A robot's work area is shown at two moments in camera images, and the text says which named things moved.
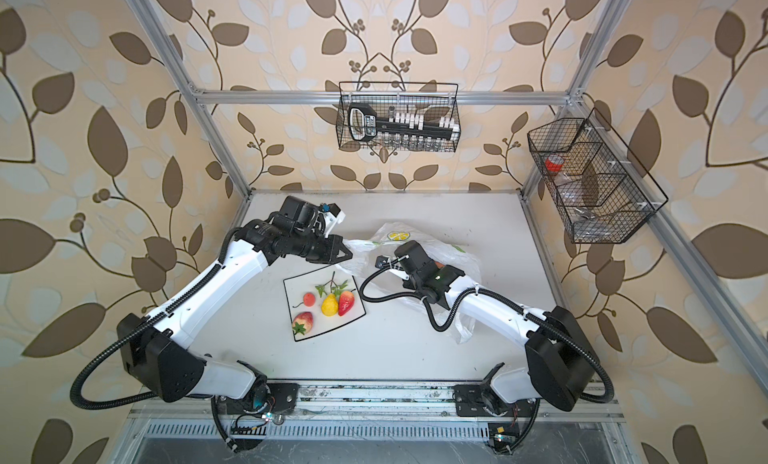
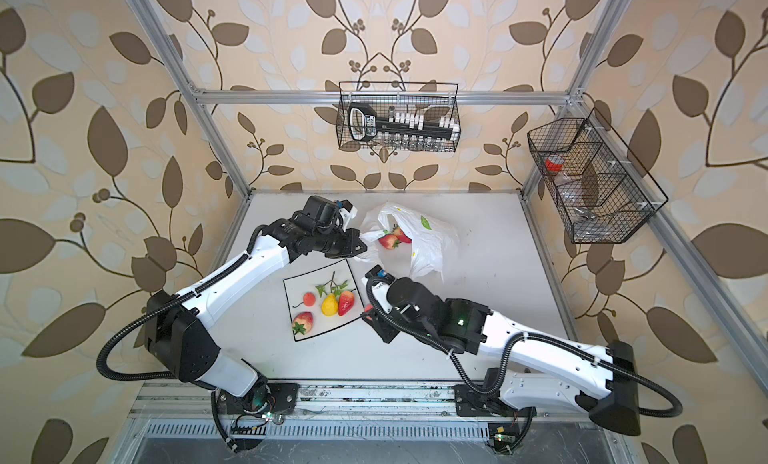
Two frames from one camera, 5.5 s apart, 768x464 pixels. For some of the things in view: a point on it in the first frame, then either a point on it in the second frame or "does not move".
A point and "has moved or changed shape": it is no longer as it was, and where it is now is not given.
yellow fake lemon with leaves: x=330 y=301 does not move
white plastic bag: x=359 y=257 has moved or changed shape
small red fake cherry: x=308 y=300 does not move
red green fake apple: x=303 y=323 does not move
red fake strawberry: x=345 y=302 does not move
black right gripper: x=407 y=283 to x=376 y=321
